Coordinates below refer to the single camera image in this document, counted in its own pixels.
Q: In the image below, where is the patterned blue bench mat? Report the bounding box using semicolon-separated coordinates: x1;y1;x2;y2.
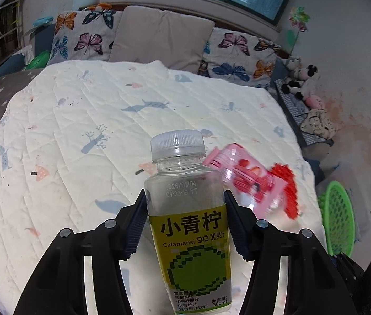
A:
272;79;335;146

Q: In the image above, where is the black white cow plush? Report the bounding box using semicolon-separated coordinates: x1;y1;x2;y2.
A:
282;79;305;101

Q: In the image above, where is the white quilted printed blanket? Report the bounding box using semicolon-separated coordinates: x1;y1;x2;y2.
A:
0;60;328;315

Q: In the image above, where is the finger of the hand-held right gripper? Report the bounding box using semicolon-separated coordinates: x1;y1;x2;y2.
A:
330;253;368;315

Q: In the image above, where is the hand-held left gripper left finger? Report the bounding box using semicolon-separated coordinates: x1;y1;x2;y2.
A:
13;188;148;315

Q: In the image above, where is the pink plush toy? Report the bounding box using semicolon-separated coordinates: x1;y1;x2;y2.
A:
305;93;325;109

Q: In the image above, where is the grey pillow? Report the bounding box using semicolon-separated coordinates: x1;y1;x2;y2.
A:
108;6;215;73

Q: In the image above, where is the butterfly print pillow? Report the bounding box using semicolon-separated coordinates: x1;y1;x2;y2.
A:
46;5;123;64
198;27;284;89

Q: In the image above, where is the clear juice bottle green label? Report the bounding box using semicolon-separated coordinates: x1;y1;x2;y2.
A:
143;130;231;312

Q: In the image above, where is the grey plush toy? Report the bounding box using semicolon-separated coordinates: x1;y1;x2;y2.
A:
285;57;302;73

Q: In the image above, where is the colourful pinwheel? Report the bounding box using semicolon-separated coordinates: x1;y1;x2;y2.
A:
285;7;311;56

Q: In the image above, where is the pink snack package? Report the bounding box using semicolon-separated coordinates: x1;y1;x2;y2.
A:
203;143;286;219

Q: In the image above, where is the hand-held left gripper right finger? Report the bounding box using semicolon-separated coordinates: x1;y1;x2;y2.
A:
224;190;345;315

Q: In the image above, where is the green plastic item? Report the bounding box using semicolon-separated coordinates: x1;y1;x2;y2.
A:
25;51;50;69

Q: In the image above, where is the spotted beige cloth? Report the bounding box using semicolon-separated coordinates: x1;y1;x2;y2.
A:
298;108;343;140

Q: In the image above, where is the black eared mouse plush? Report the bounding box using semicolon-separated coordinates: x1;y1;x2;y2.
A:
295;65;319;82

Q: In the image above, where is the green plastic basket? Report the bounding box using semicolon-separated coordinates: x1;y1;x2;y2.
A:
316;180;356;256

